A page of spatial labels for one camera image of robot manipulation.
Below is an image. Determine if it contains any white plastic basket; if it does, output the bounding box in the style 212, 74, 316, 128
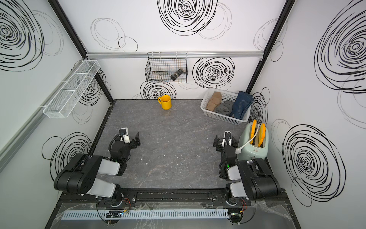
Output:
200, 89, 251, 125

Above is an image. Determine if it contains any grey polka dot skirt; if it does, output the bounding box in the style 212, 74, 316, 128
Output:
214, 100, 234, 116

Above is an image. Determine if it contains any tan brown skirt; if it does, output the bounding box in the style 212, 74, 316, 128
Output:
206, 92, 222, 112

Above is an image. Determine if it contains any dark blue skirt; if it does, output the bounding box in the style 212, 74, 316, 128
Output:
229, 91, 253, 120

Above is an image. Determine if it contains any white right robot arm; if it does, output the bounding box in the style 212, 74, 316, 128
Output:
213, 132, 285, 205

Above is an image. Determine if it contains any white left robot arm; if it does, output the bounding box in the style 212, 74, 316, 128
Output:
54, 128, 141, 207

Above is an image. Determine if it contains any mint green toaster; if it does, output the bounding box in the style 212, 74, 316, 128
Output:
236, 122, 269, 161

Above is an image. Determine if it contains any yellow toast slice left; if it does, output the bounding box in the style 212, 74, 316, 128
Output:
250, 120, 257, 142

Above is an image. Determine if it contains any yellow toast slice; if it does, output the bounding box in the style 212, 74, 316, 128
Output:
257, 123, 266, 147
250, 120, 257, 142

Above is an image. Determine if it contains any yellow toast slice right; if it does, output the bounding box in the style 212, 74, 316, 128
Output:
257, 123, 266, 147

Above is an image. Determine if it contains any yellow mug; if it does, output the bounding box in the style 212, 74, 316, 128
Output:
158, 95, 172, 110

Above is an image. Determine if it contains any dark cylindrical bottle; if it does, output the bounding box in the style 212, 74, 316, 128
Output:
170, 68, 184, 81

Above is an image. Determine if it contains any white toaster cable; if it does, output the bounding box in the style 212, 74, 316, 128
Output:
234, 128, 259, 155

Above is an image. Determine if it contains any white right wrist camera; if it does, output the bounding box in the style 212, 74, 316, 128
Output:
222, 131, 232, 147

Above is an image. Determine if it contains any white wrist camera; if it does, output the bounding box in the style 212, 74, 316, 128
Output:
222, 131, 232, 147
119, 127, 131, 144

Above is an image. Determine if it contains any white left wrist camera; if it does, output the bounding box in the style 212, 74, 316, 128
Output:
119, 127, 131, 144

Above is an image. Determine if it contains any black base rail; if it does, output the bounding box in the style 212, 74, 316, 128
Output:
58, 187, 289, 208

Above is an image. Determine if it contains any white slotted cable duct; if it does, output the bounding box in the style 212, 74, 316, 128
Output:
61, 209, 229, 220

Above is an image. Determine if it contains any black wire wall basket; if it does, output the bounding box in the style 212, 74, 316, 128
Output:
144, 52, 188, 84

